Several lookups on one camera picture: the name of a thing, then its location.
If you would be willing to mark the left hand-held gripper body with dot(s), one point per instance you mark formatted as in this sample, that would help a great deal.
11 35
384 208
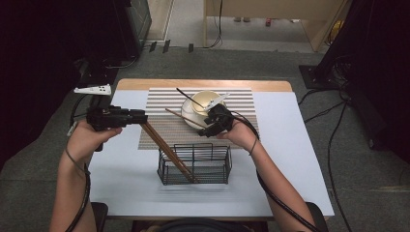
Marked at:
108 117

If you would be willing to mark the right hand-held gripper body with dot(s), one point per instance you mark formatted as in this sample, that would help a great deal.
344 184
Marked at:
222 117

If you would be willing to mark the cream bowl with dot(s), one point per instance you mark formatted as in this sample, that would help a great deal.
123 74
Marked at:
203 100

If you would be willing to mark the white plate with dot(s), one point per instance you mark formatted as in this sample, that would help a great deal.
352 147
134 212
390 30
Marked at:
188 114

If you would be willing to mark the brown wooden chopstick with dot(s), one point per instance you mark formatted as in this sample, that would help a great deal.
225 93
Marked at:
164 151
170 150
183 118

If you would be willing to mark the person's right hand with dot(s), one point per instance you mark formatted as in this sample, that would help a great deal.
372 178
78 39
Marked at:
241 133

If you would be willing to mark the person's left hand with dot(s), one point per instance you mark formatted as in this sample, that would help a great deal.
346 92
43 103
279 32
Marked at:
83 141

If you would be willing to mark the brown white striped placemat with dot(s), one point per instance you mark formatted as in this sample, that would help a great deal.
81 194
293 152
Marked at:
167 129

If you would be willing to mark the dark thin chopstick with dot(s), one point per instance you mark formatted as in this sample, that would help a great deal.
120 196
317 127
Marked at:
190 97

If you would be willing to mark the dark wrist band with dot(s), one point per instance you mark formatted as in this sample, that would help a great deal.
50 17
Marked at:
254 145

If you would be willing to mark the white table sheet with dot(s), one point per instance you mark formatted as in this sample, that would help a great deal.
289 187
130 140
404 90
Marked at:
290 161

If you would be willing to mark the black curtain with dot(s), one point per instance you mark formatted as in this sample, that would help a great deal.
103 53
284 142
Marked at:
380 64
38 64

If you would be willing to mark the person's dark clothing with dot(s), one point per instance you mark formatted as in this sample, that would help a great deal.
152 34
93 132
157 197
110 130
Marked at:
206 226

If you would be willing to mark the black chair armrest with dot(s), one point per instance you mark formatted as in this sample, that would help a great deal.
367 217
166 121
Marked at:
317 216
100 216

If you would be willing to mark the black stand base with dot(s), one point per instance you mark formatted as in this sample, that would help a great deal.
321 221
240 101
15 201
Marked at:
314 77

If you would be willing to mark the light wooden desk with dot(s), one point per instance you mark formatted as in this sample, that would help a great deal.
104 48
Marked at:
274 8

